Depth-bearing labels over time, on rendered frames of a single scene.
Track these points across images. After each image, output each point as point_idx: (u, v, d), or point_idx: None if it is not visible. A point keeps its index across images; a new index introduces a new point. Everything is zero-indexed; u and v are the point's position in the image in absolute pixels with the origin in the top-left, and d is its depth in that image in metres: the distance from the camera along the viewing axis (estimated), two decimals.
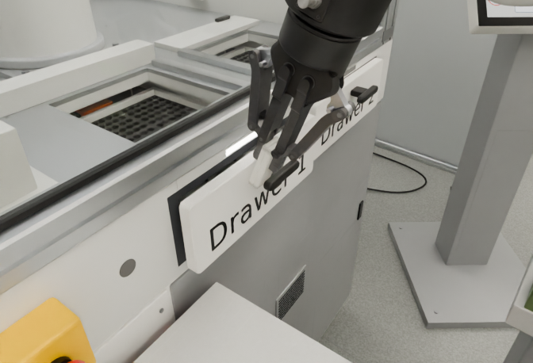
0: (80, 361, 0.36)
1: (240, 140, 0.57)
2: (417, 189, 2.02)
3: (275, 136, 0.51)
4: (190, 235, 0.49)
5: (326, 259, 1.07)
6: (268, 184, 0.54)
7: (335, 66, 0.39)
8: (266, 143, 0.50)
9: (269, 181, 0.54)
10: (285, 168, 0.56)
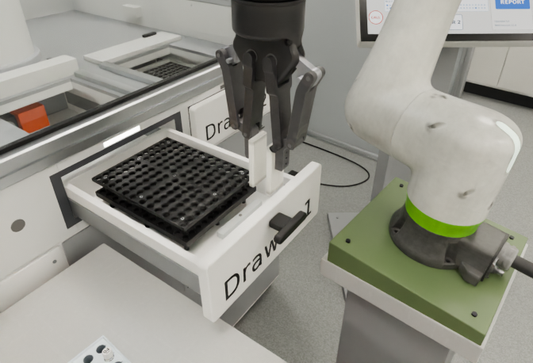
0: None
1: (117, 135, 0.76)
2: (359, 184, 2.21)
3: (261, 131, 0.52)
4: (207, 290, 0.53)
5: None
6: (278, 238, 0.58)
7: (285, 32, 0.40)
8: (252, 138, 0.51)
9: (278, 235, 0.58)
10: (293, 220, 0.61)
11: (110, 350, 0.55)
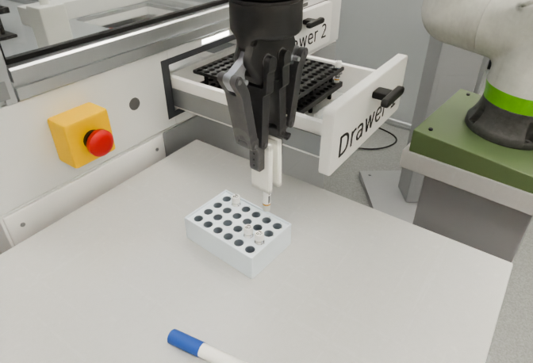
0: (107, 131, 0.60)
1: (212, 36, 0.81)
2: (388, 147, 2.26)
3: None
4: (329, 138, 0.59)
5: (293, 172, 1.31)
6: (385, 101, 0.63)
7: None
8: (266, 144, 0.50)
9: (386, 99, 0.64)
10: (395, 90, 0.66)
11: (239, 196, 0.60)
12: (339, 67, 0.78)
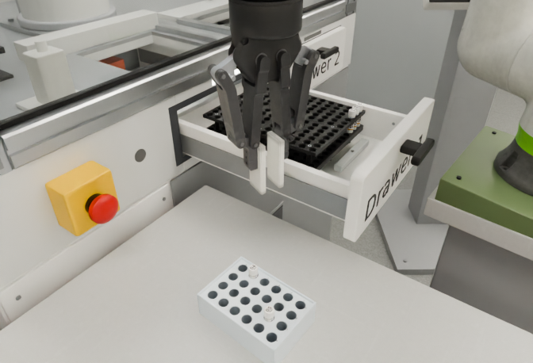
0: (111, 195, 0.55)
1: None
2: None
3: None
4: (357, 204, 0.53)
5: None
6: (416, 158, 0.58)
7: (301, 21, 0.43)
8: (258, 145, 0.49)
9: (417, 157, 0.58)
10: (425, 145, 0.61)
11: (256, 267, 0.55)
12: (361, 111, 0.72)
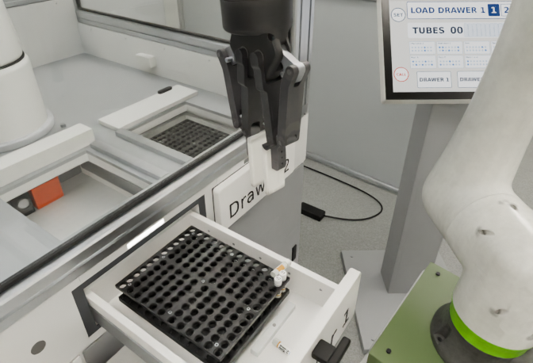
0: None
1: (141, 234, 0.71)
2: (373, 217, 2.16)
3: (263, 131, 0.53)
4: None
5: None
6: None
7: (266, 26, 0.41)
8: (251, 136, 0.51)
9: None
10: (338, 352, 0.56)
11: None
12: (284, 280, 0.68)
